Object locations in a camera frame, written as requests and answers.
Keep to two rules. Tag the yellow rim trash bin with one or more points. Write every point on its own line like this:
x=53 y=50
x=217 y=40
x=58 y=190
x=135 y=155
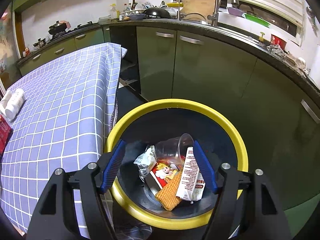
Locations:
x=158 y=120

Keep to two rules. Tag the dish rack with dishes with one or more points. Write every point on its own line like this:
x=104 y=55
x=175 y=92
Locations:
x=138 y=9

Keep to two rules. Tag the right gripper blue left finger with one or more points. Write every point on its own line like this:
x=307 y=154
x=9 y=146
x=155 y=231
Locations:
x=110 y=165

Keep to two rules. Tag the steel kitchen faucet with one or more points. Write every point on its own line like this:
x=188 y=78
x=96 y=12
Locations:
x=215 y=16

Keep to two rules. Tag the white red milk carton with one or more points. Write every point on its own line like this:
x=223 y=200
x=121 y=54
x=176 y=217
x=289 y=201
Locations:
x=191 y=186

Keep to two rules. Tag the small black pot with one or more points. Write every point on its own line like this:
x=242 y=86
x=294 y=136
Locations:
x=40 y=43

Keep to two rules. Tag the green kitchen cabinets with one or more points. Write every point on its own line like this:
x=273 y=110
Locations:
x=275 y=109

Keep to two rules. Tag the green tray on sill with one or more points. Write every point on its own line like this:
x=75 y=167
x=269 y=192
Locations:
x=257 y=20

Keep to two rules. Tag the white pill bottle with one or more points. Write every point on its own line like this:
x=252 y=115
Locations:
x=15 y=103

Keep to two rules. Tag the crumpled white tissue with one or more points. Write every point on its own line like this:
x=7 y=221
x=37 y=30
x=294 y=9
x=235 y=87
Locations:
x=4 y=102

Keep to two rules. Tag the red white snack package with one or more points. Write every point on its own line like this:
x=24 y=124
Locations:
x=5 y=133

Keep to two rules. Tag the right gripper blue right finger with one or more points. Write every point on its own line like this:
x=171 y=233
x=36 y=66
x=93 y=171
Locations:
x=205 y=167

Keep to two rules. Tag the crumpled silver wrapper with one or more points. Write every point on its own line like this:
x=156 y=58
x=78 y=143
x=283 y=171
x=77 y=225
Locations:
x=145 y=162

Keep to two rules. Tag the wooden cutting board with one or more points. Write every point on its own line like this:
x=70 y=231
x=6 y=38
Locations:
x=197 y=10

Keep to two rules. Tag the black gas stove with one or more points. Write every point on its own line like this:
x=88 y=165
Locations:
x=78 y=28

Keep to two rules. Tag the red cartoon snack box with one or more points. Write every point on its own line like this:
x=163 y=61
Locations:
x=163 y=173

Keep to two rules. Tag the clear plastic cup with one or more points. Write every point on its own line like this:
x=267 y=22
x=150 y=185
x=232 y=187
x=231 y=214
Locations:
x=172 y=150

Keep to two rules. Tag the rectangular biscuit cracker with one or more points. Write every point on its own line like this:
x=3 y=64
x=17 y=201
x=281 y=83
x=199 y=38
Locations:
x=167 y=196

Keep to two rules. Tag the black wok with lid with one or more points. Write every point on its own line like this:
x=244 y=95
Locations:
x=59 y=27

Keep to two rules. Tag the black wok on counter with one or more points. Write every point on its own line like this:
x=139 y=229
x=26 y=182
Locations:
x=155 y=12

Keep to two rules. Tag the blue checkered tablecloth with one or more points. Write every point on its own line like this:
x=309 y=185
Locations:
x=63 y=123

